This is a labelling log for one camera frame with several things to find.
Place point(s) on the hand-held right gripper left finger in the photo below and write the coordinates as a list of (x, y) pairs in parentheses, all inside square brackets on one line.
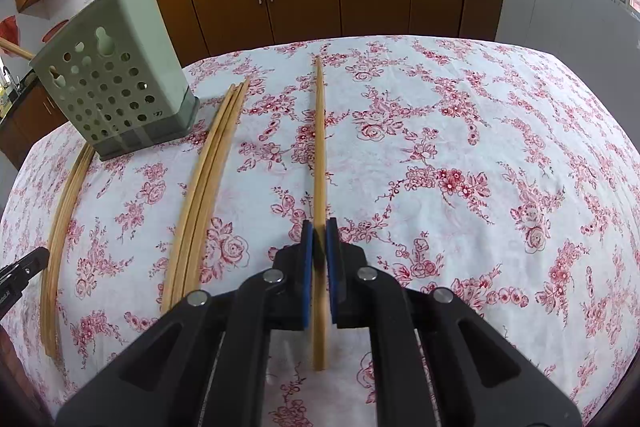
[(306, 272)]

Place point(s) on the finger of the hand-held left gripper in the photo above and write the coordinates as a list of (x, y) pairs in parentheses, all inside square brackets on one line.
[(27, 264)]

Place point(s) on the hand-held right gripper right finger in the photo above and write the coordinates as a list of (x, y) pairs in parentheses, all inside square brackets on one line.
[(334, 272)]

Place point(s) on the grey-green perforated chopstick holder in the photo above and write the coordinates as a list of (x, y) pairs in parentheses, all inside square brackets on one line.
[(125, 57)]

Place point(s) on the red floral white tablecloth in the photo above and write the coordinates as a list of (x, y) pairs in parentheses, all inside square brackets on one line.
[(450, 132)]

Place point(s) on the large red plastic bag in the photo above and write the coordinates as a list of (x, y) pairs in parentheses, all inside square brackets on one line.
[(7, 32)]

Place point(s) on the red plastic basin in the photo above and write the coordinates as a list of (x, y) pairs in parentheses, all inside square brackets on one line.
[(54, 32)]

